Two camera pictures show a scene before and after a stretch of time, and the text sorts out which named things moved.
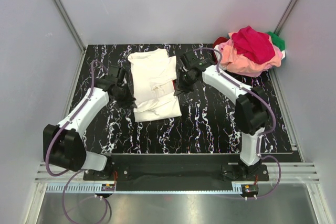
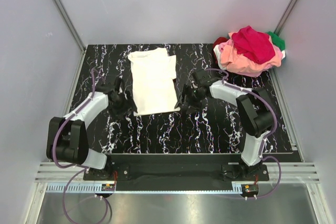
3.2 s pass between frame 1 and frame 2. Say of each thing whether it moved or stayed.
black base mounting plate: stayed
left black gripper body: moved
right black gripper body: moved
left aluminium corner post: stayed
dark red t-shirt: stayed
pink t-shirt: stayed
